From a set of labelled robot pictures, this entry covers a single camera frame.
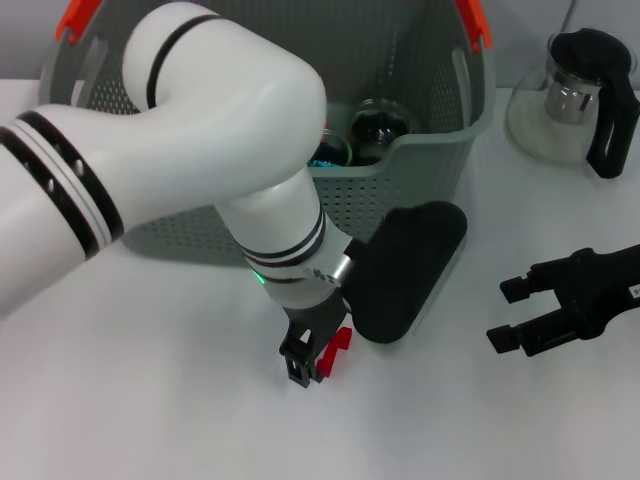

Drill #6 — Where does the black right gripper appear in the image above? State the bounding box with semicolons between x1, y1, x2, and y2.
485;243;640;358

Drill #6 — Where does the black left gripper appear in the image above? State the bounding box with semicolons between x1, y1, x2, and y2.
278;293;354;390

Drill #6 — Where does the dark red curved brick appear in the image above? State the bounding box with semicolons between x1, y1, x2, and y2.
318;327;353;380

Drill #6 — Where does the glass teacup black sleeve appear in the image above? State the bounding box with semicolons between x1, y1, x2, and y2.
348;98;417;167
319;127;355;167

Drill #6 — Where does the grey perforated storage bin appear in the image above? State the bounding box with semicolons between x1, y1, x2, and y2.
38;0;499;266

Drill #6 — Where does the glass pitcher black lid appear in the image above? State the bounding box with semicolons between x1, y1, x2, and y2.
505;28;640;180

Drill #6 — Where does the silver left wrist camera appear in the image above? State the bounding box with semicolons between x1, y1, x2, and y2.
343;199;470;346

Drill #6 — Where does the orange bin handle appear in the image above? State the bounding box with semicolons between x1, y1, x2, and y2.
55;0;494;54

